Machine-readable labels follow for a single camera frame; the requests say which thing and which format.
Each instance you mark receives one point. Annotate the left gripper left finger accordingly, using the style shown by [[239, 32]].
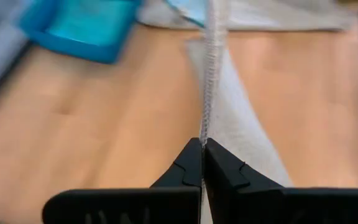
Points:
[[188, 171]]

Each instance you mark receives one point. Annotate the small grey waffle towel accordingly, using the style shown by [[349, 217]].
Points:
[[235, 124]]

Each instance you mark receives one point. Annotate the teal plastic bin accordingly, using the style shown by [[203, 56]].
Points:
[[73, 51]]

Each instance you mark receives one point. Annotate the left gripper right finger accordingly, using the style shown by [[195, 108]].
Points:
[[225, 180]]

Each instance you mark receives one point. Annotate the teal fluffy microfiber towel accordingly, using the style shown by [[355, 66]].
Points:
[[89, 21]]

